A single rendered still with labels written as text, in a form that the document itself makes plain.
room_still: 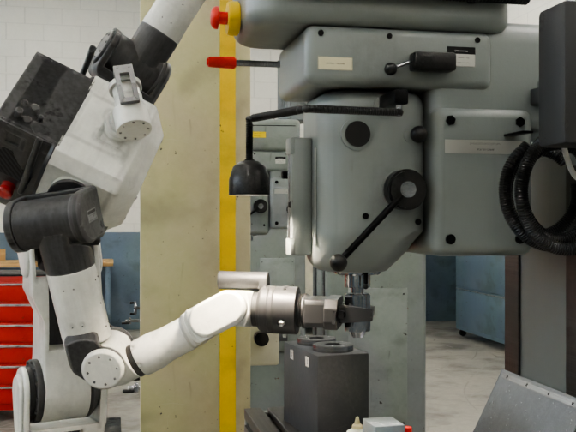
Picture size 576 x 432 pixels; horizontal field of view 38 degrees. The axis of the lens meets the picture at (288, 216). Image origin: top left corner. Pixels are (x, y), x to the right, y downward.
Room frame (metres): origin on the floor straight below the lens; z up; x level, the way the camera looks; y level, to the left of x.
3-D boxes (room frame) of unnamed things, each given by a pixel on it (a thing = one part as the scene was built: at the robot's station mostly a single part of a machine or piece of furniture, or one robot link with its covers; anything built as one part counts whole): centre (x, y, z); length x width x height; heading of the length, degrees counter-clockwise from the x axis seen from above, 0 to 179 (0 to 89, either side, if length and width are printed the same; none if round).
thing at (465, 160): (1.57, -0.32, 1.47); 0.24 x 0.19 x 0.26; 12
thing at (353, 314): (1.50, -0.12, 1.23); 0.06 x 0.02 x 0.03; 80
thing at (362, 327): (1.53, -0.13, 1.23); 0.05 x 0.05 x 0.06
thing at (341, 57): (1.54, -0.17, 1.68); 0.34 x 0.24 x 0.10; 102
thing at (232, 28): (1.48, 0.10, 1.76); 0.06 x 0.02 x 0.06; 12
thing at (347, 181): (1.53, -0.13, 1.47); 0.21 x 0.19 x 0.32; 12
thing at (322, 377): (1.89, -0.08, 1.03); 0.22 x 0.12 x 0.20; 19
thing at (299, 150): (1.51, -0.02, 1.45); 0.04 x 0.04 x 0.21; 12
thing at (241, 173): (1.46, 0.07, 1.48); 0.07 x 0.07 x 0.06
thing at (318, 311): (1.55, -0.04, 1.23); 0.13 x 0.12 x 0.10; 170
